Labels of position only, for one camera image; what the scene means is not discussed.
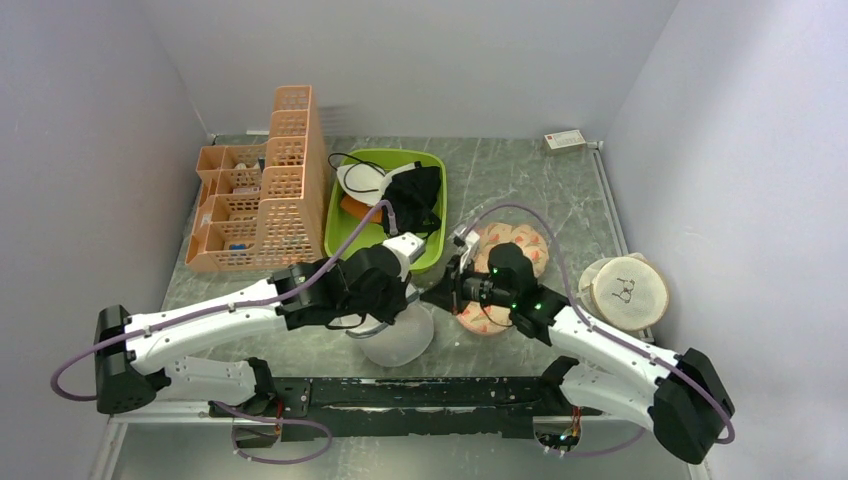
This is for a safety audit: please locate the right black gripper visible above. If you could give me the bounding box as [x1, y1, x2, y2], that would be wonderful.
[421, 252, 516, 315]

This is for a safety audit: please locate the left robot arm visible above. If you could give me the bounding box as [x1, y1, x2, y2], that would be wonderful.
[95, 245, 410, 416]

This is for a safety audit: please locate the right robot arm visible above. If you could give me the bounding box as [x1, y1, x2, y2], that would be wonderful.
[421, 243, 735, 465]

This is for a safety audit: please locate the black bra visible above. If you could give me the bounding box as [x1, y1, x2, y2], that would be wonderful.
[381, 162, 442, 240]

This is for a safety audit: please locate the orange bra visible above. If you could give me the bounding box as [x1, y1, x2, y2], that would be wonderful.
[340, 194, 383, 224]

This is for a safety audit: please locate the white bra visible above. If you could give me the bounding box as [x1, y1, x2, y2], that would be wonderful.
[328, 152, 420, 206]

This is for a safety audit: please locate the beige round laundry bag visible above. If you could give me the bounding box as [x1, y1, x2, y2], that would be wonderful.
[578, 252, 670, 332]

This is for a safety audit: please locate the green plastic tray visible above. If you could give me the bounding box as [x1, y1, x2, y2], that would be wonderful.
[323, 148, 448, 274]

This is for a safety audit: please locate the white small box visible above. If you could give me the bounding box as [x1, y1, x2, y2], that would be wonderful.
[543, 129, 587, 154]

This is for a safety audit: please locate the orange plastic organizer basket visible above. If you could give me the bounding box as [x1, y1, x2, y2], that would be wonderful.
[185, 85, 330, 272]

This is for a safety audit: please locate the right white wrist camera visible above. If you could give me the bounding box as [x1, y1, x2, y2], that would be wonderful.
[452, 225, 480, 267]

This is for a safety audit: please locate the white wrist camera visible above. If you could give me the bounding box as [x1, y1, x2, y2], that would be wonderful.
[381, 233, 426, 274]
[452, 225, 480, 267]

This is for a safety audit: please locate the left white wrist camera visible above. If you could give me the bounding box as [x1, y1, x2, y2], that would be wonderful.
[381, 233, 426, 274]

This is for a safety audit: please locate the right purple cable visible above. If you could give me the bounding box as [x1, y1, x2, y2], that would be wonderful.
[457, 203, 737, 445]

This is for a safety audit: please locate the purple cable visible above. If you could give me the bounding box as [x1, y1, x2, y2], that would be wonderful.
[50, 199, 400, 403]
[457, 203, 737, 445]

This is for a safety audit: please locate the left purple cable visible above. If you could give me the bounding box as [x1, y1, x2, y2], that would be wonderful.
[50, 199, 400, 403]

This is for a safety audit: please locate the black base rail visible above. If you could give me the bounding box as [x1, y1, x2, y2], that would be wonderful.
[236, 376, 573, 442]

